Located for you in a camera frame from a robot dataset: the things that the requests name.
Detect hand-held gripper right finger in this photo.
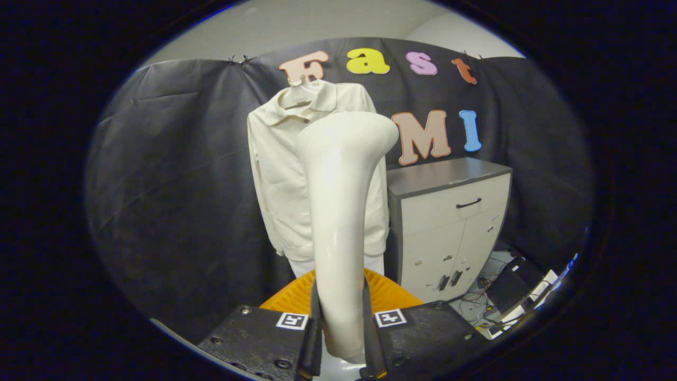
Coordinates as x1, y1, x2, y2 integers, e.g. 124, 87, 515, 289
362, 267, 490, 380

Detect tangle of thin cables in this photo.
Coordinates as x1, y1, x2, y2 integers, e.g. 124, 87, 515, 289
458, 249, 509, 330

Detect white cabinet with grey top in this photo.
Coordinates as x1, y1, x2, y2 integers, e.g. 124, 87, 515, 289
386, 157, 513, 303

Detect black box device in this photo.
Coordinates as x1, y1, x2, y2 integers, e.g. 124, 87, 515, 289
486, 258, 545, 315

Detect cream button-up shirt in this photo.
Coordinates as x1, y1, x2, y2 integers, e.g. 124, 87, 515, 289
247, 79, 391, 262

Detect white clothes hanger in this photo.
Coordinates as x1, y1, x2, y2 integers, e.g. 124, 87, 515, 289
279, 78, 319, 110

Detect black backdrop cloth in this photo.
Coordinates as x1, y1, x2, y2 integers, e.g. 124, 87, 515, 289
85, 37, 593, 342

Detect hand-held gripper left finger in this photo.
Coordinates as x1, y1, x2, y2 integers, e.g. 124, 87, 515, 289
198, 270, 324, 380

